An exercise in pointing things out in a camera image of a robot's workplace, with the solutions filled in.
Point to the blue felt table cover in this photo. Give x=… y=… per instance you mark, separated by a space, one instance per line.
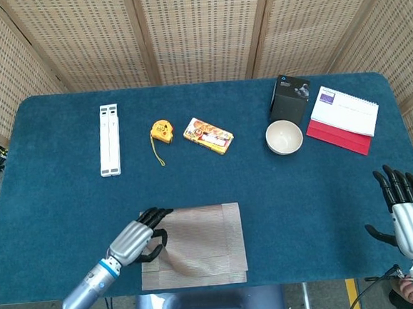
x=303 y=197

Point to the yellow tape measure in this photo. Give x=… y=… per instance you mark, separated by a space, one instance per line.
x=161 y=131

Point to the metal table leg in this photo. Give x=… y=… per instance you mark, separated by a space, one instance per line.
x=306 y=300

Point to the beige bowl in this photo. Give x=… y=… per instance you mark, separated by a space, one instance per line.
x=284 y=137

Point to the black cube box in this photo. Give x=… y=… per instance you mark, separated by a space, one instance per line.
x=288 y=101

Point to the grey woven placemat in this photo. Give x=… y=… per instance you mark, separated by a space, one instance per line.
x=206 y=240

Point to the yellow food package box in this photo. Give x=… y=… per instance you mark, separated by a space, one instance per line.
x=208 y=136

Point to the white and red desk calendar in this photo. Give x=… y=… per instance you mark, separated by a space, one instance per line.
x=346 y=115

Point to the woven wooden folding screen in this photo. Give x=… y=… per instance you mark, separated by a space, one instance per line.
x=200 y=29

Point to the blue-grey robot torso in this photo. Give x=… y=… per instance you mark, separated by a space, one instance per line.
x=204 y=308

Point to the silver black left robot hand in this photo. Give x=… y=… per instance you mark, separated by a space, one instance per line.
x=131 y=241

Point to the white folding laptop stand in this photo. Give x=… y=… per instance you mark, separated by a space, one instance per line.
x=109 y=140

